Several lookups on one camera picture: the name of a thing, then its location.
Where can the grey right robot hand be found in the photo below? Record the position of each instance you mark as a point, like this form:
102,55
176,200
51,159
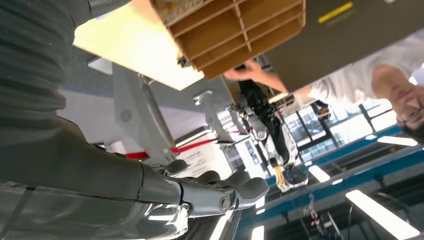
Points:
82,185

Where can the person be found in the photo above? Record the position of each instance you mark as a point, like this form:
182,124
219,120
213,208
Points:
391,76

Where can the wooden compartment organizer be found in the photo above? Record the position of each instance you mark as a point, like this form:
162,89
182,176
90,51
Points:
225,36

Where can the background humanoid robot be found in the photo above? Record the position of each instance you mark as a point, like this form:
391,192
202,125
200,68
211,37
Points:
271,139

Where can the red stanchion belt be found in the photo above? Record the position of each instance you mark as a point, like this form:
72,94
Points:
195,145

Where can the grey standing kiosk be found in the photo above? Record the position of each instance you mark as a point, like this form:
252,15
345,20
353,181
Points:
139,109

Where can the white printed sign board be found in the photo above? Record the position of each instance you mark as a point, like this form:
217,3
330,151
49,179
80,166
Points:
198,159

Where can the large grid window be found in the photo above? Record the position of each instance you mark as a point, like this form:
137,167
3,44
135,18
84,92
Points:
331,129

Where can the ceiling light panel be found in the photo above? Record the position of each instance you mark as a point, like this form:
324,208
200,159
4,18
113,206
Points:
397,141
381,215
318,174

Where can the chrome stanchion post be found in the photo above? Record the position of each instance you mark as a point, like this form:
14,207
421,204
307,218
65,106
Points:
212,116

